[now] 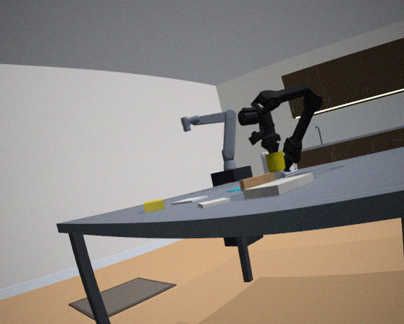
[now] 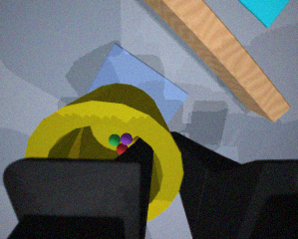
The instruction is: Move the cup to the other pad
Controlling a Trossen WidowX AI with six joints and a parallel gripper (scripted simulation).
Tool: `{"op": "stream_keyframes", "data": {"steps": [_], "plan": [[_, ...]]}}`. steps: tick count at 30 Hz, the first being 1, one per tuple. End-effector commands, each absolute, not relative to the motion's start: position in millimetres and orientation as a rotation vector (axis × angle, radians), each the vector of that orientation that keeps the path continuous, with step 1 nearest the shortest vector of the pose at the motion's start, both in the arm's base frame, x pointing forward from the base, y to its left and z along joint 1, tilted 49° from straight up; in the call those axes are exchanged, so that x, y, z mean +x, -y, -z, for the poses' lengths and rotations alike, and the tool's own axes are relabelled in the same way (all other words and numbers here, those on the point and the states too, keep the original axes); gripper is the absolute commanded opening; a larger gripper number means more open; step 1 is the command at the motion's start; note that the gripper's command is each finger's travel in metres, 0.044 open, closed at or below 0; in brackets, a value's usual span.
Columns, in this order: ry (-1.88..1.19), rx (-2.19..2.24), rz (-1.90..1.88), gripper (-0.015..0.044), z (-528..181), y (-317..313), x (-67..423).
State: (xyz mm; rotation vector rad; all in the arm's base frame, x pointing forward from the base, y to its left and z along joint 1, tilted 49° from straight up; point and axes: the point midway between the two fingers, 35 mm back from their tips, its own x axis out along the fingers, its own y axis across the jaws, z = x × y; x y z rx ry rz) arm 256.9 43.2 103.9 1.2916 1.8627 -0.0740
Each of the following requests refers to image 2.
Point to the red marble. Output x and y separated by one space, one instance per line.
121 148

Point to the green marble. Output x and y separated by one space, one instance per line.
114 140

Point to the tan wooden beam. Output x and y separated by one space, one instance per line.
201 29

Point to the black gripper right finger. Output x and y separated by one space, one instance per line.
222 198

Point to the yellow marble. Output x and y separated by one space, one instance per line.
135 138

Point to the purple marble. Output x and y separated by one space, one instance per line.
126 138

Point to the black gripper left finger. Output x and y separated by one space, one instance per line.
85 187

